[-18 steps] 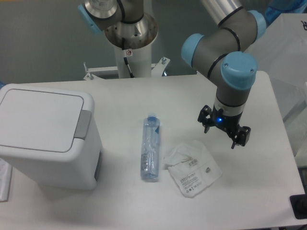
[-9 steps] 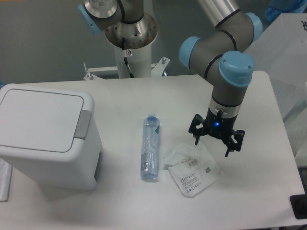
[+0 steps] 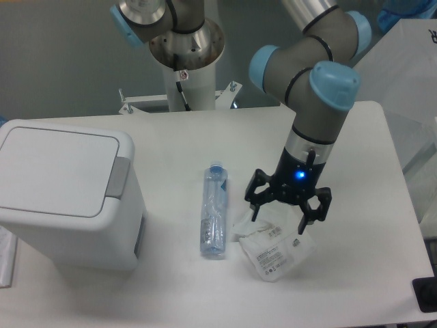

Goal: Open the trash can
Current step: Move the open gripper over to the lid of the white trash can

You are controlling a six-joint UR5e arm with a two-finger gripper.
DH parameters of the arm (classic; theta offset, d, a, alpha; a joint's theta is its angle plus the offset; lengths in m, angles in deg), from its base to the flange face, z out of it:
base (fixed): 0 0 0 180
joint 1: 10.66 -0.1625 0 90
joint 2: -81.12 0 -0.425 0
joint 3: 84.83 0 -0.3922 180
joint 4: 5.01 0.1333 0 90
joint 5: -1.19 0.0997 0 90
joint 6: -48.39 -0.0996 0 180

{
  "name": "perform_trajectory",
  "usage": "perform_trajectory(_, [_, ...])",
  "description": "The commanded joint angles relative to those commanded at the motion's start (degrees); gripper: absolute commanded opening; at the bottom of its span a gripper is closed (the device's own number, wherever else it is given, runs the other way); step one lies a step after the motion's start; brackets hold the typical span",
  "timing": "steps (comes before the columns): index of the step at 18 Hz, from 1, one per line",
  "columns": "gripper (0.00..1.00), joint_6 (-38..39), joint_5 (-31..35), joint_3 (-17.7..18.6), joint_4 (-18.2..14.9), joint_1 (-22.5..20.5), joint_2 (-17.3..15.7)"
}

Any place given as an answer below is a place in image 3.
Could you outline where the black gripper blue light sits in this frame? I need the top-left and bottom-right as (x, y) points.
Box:
(244, 148), (332, 235)

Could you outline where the white push-lid trash can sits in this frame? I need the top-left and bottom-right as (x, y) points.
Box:
(1, 120), (146, 271)

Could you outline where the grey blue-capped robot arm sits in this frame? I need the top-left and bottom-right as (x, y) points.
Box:
(110, 1), (371, 232)

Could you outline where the crumpled white plastic bag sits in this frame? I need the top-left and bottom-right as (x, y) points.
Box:
(231, 202), (316, 282)

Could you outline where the clear plastic water bottle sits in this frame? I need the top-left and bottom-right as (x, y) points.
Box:
(199, 161), (228, 257)

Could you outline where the black device at table edge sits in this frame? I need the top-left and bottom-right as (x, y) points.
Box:
(412, 277), (436, 313)

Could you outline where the white box at right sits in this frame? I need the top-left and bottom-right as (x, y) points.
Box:
(354, 19), (436, 172)

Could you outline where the blue plastic cover top right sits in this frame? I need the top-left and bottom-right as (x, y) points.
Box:
(377, 1), (436, 34)

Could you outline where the clear plastic sheet at left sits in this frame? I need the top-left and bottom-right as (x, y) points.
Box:
(1, 227), (18, 288)

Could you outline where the white metal base frame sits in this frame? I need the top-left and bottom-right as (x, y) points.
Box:
(119, 81), (242, 115)

